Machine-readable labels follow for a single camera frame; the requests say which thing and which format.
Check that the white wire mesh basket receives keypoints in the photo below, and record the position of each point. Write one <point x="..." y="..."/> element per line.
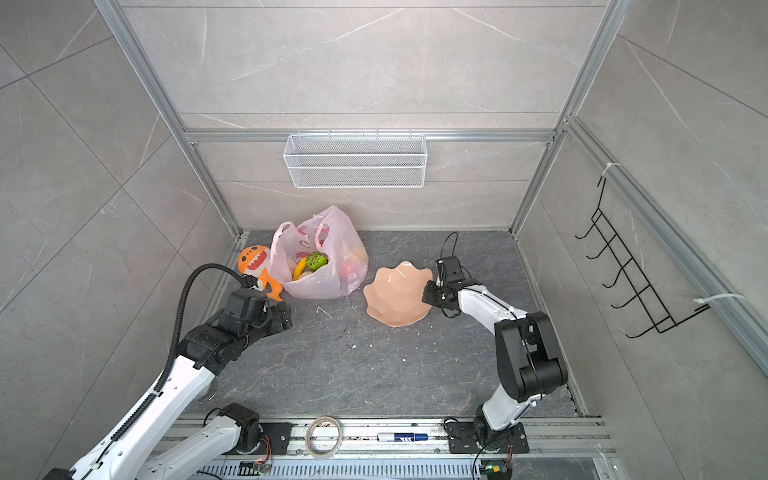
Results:
<point x="347" y="161"/>

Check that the roll of clear tape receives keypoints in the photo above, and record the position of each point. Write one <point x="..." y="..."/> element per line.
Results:
<point x="324" y="437"/>

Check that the pink plastic bag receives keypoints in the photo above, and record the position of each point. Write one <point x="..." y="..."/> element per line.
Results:
<point x="332" y="233"/>

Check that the yellow fake banana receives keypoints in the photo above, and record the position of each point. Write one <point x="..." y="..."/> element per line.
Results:
<point x="300" y="269"/>

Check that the blue marker pen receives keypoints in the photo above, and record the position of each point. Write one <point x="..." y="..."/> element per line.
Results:
<point x="402" y="437"/>

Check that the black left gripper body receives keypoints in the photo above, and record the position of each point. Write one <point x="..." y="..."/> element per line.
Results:
<point x="273" y="320"/>

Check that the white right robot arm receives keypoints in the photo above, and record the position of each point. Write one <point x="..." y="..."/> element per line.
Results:
<point x="529" y="359"/>

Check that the orange shark plush toy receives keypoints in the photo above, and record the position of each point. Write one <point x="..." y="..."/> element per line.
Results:
<point x="254" y="263"/>

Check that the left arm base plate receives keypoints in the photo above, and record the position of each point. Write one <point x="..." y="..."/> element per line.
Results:
<point x="270" y="439"/>

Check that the black wire hook rack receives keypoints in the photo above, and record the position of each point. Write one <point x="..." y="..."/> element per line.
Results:
<point x="655" y="314"/>

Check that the pink scalloped plastic bowl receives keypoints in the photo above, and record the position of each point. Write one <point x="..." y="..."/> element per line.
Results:
<point x="394" y="297"/>

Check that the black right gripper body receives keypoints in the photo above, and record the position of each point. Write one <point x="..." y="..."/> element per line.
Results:
<point x="436" y="294"/>

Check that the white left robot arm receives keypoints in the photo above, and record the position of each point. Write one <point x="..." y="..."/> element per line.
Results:
<point x="128" y="451"/>

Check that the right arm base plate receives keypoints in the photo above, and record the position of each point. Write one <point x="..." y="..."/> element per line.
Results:
<point x="471" y="437"/>

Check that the green fake custard apple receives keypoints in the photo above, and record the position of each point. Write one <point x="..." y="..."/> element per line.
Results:
<point x="316" y="260"/>

